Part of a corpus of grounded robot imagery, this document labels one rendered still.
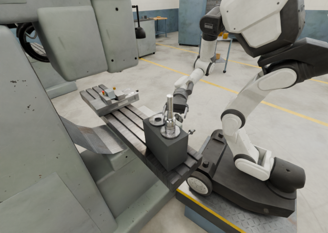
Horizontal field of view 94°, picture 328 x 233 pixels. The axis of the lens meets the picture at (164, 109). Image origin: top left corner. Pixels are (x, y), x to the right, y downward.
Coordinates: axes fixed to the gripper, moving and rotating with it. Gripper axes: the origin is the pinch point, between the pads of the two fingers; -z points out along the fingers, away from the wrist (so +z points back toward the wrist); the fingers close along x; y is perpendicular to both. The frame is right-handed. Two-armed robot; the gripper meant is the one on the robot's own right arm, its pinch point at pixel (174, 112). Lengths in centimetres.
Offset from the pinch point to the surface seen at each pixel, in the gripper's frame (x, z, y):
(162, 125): -4.4, -6.7, 3.8
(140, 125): -25.1, 10.4, 23.2
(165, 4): -240, 911, -22
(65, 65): -40.5, -13.7, -25.5
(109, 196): -40, -21, 64
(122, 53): -28.3, 9.5, -24.2
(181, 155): 6.0, -12.3, 16.4
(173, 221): 2, -8, 116
